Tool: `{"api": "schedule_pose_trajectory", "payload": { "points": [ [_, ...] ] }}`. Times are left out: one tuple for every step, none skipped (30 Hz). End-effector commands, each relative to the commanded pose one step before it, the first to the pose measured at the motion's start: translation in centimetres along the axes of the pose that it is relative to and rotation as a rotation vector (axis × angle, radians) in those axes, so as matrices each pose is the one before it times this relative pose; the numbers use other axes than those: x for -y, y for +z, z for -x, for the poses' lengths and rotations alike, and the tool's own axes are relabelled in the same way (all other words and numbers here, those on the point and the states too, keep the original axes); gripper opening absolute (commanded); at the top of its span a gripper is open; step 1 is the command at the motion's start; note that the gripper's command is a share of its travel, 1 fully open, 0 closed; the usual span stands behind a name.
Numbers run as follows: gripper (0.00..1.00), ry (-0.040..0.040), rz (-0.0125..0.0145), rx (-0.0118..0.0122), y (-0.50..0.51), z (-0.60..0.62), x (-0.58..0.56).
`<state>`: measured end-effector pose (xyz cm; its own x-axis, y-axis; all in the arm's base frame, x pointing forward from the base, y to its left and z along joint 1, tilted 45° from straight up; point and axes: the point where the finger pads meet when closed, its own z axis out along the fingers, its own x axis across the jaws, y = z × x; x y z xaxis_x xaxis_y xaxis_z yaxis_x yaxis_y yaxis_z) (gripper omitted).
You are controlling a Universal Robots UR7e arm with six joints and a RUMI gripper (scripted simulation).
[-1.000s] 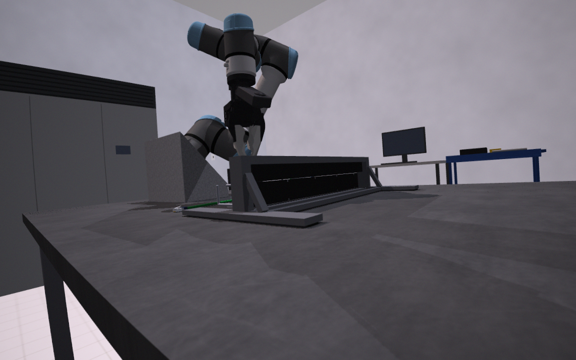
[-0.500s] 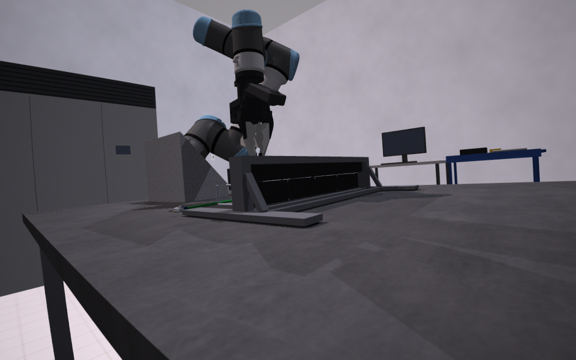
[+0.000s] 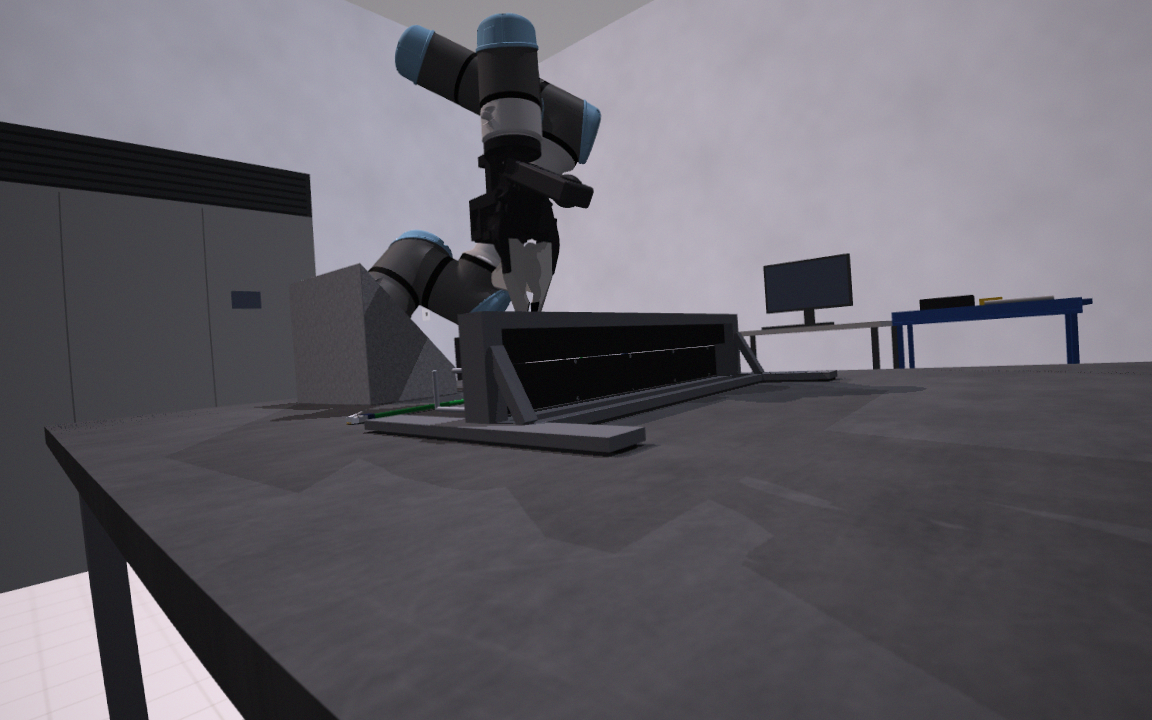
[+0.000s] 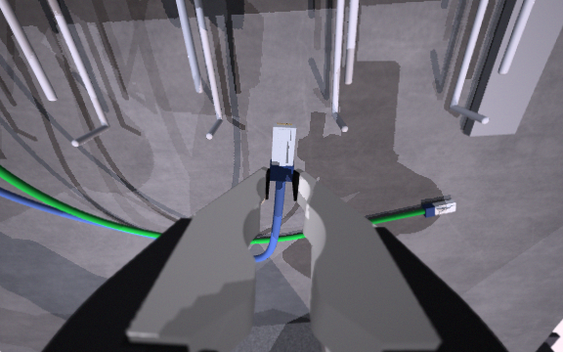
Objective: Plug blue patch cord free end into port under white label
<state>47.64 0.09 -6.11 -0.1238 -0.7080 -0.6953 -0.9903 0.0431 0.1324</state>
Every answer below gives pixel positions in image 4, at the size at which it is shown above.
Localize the blue network cable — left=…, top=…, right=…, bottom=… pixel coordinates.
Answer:
left=0, top=181, right=285, bottom=262

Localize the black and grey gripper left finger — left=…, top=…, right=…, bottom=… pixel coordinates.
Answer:
left=42, top=167, right=270, bottom=352

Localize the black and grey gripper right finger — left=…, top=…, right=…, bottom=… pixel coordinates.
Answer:
left=292, top=169, right=508, bottom=352

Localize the green patch cord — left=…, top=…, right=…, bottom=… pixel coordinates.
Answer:
left=0, top=165, right=425, bottom=243

